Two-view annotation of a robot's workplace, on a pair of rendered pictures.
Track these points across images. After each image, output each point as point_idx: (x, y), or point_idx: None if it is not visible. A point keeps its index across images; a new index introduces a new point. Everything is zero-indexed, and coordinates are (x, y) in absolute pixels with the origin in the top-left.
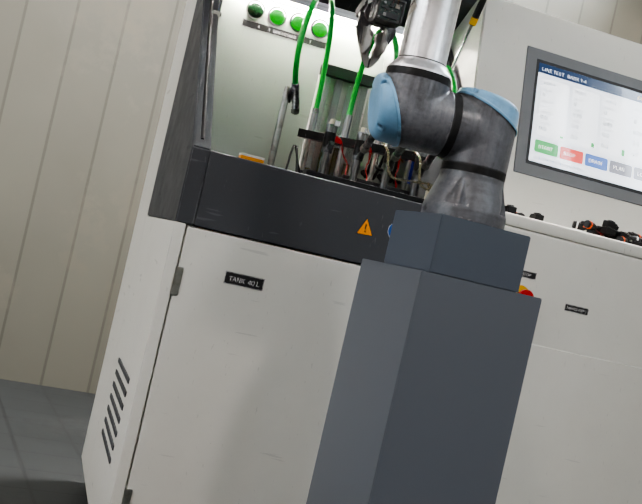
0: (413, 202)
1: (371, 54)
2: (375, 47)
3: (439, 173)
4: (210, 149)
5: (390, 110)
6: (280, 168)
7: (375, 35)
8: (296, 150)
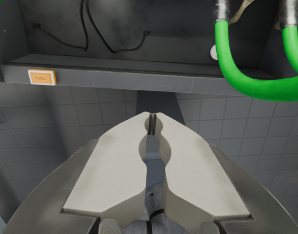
0: (210, 94)
1: (162, 127)
2: (164, 162)
3: (150, 213)
4: (2, 80)
5: None
6: (74, 86)
7: (167, 190)
8: (87, 14)
